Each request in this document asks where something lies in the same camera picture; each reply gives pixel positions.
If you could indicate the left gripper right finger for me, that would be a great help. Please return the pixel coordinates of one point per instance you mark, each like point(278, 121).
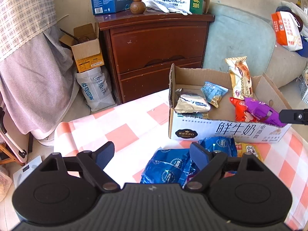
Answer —
point(210, 165)

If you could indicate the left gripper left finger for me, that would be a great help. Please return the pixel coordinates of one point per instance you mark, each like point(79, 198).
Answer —
point(93, 164)

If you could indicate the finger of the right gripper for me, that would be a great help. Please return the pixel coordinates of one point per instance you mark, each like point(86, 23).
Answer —
point(299, 117)

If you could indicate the purple noodle snack bag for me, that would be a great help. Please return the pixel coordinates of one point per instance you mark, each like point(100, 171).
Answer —
point(263, 112)

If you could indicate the yellow snack packet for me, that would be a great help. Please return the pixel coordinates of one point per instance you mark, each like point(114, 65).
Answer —
point(243, 148)

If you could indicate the dark blue foil snack bag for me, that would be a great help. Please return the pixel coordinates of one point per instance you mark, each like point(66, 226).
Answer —
point(169, 166)

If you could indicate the red noodle snack bag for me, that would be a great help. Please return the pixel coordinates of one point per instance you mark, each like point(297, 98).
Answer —
point(241, 111)

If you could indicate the silver foil snack packet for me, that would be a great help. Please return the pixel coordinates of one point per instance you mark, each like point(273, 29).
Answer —
point(191, 103)

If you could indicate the cream bread snack packet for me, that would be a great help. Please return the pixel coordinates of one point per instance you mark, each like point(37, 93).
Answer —
point(240, 77)

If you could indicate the light blue snack packet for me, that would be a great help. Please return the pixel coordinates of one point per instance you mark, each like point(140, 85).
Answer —
point(213, 93)

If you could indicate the pink checkered tablecloth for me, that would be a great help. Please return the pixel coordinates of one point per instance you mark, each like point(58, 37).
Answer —
point(139, 128)

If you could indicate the cardboard milk box tray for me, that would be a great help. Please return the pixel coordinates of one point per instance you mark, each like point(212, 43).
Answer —
point(221, 120)

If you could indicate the blue gift bag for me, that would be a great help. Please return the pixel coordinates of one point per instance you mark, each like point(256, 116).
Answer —
point(304, 51)

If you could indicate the white plastic sack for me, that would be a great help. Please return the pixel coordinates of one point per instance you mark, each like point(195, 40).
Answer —
point(96, 88)

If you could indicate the orange white paper bag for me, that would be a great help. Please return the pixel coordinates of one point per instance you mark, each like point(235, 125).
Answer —
point(286, 28)

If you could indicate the checkered pink cloth cover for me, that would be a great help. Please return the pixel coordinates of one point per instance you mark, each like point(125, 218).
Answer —
point(38, 77)

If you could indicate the light green sofa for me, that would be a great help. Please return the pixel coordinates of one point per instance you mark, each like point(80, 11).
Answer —
point(236, 33)

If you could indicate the small open cardboard box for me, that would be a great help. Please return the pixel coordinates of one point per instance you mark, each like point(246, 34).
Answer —
point(85, 46)

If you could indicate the dark red wooden cabinet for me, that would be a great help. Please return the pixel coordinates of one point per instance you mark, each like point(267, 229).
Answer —
point(139, 50)

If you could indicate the wooden gourd ornament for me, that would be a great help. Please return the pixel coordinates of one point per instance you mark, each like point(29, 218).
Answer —
point(137, 7)

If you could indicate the white work gloves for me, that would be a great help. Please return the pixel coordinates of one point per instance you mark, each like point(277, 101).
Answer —
point(164, 7)

